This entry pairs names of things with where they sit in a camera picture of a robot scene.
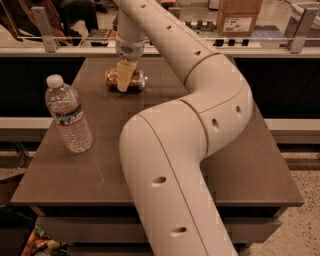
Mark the clear plastic water bottle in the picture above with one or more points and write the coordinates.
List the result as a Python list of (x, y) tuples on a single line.
[(64, 105)]

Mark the cardboard box with label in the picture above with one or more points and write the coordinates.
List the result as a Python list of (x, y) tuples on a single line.
[(237, 17)]

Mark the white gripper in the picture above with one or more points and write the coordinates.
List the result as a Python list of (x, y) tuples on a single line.
[(130, 50)]

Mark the colourful snack packages bin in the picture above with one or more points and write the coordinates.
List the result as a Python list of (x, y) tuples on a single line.
[(41, 244)]

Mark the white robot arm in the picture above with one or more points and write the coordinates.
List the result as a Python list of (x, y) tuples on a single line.
[(161, 148)]

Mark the left metal railing post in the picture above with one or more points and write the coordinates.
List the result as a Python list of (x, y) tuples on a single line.
[(42, 21)]

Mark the orange soda can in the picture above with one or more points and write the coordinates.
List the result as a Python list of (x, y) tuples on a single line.
[(137, 82)]

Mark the right metal railing post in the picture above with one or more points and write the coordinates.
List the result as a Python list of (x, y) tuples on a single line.
[(304, 25)]

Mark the metal railing post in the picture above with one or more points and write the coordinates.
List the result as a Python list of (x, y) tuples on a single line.
[(42, 21), (304, 25)]

